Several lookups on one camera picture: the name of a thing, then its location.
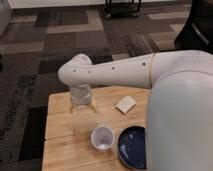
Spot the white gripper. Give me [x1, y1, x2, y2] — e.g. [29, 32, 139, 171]
[69, 84, 97, 113]

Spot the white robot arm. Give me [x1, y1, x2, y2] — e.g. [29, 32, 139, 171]
[58, 50, 213, 171]

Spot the dark blue ceramic bowl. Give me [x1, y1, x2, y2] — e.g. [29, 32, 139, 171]
[117, 126, 147, 170]

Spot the white paper cup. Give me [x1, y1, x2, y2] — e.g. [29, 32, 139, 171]
[90, 126, 115, 151]

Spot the beige sponge block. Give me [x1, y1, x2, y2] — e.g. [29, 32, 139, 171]
[116, 96, 136, 114]

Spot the black rolling cart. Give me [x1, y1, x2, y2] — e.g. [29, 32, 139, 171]
[104, 0, 142, 19]

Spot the black office chair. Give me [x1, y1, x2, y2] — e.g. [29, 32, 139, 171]
[174, 0, 213, 54]

